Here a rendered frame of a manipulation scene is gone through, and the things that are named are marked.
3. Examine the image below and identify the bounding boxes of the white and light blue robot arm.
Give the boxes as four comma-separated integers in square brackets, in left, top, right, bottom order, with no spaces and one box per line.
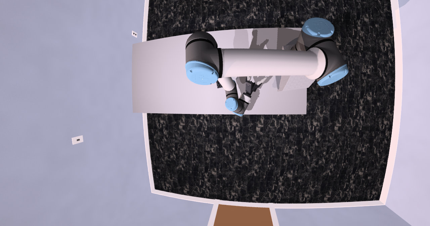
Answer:
[185,17,348,116]

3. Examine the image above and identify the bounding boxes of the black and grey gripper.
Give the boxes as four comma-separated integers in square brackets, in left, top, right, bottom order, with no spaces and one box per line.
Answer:
[243,76,267,98]

